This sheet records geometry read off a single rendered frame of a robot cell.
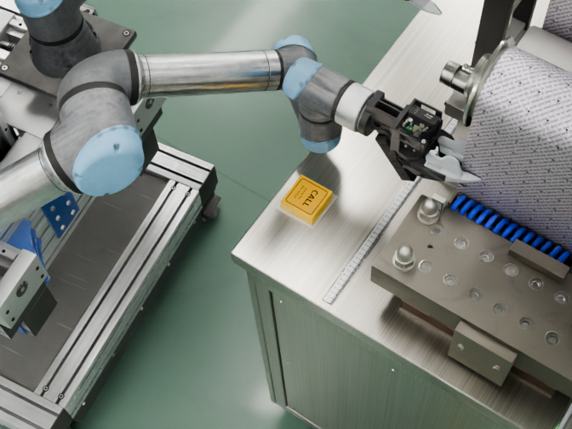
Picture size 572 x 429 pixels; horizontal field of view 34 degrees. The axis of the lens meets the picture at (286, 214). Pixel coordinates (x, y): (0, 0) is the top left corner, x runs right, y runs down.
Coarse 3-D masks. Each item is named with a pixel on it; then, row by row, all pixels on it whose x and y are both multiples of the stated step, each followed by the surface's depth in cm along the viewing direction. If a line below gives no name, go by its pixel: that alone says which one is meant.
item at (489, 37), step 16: (496, 0) 166; (512, 0) 165; (528, 0) 182; (496, 16) 169; (512, 16) 188; (528, 16) 185; (480, 32) 175; (496, 32) 172; (512, 32) 186; (480, 48) 178
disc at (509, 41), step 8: (504, 40) 135; (512, 40) 139; (496, 48) 134; (504, 48) 136; (496, 56) 135; (488, 64) 133; (480, 80) 133; (472, 96) 134; (472, 104) 137; (464, 112) 137; (464, 120) 138
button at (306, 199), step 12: (300, 180) 171; (312, 180) 171; (288, 192) 170; (300, 192) 170; (312, 192) 170; (324, 192) 170; (288, 204) 169; (300, 204) 169; (312, 204) 169; (324, 204) 169; (300, 216) 169; (312, 216) 167
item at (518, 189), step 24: (480, 144) 142; (480, 168) 147; (504, 168) 143; (528, 168) 140; (480, 192) 153; (504, 192) 149; (528, 192) 145; (552, 192) 141; (504, 216) 154; (528, 216) 150; (552, 216) 146; (552, 240) 151
